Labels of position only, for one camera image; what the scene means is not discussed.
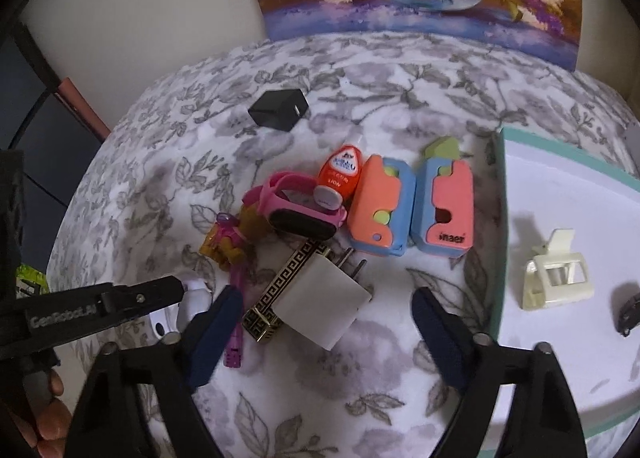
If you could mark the person's left hand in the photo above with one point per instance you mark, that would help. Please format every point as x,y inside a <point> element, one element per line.
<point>52,420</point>

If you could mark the black cube charger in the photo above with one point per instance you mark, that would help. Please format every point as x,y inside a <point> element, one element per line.
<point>275,110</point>

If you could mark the white wall charger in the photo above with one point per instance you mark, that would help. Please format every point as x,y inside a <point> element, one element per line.
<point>320,298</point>

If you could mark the green printed packet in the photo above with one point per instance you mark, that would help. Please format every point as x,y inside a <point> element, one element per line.
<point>30,280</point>

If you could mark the white tray teal rim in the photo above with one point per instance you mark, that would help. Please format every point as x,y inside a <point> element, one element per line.
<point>550,363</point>

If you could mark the black toy car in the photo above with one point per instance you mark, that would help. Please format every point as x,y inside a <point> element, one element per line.
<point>627,313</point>

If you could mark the yellow pink toy figure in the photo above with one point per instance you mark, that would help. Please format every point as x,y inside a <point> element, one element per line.
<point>225,243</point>

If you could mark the grey floral blanket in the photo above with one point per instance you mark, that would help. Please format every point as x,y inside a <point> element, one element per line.
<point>350,363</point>

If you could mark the white plastic toy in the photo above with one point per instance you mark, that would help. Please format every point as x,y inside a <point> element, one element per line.
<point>192,303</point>

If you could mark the cream hair claw clip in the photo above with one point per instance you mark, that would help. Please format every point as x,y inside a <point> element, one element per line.
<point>540,288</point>

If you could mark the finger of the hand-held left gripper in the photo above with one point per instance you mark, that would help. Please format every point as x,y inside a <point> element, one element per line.
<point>125,300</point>

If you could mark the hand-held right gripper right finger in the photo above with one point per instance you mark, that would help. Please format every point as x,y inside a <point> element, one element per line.
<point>440,338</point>

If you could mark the pink smartwatch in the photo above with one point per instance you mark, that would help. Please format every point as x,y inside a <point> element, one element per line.
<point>300,224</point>

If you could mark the orange and blue toy knife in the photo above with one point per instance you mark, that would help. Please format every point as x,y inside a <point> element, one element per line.
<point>372,203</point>
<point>450,198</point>

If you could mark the magenta plastic stick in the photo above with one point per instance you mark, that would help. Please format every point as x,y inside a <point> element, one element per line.
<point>235,348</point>

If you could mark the small red bottle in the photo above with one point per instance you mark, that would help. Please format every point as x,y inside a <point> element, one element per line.
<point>340,170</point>

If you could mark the dark cabinet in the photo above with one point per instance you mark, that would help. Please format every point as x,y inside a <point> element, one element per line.
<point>45,138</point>

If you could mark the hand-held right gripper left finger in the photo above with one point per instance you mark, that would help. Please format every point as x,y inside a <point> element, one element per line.
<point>215,338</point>

